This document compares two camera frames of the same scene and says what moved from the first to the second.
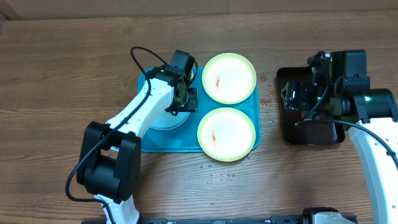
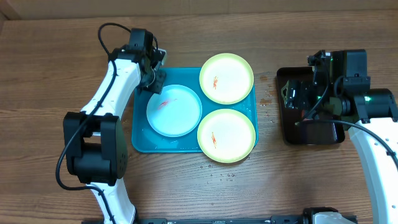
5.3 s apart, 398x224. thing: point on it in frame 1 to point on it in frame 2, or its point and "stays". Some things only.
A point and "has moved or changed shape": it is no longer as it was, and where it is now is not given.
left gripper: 193,103 to 158,88
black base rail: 260,219 stays
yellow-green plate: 229,78 stays
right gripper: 296,97 stays
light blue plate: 164,120 has moved or changed shape
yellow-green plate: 226,134 stays
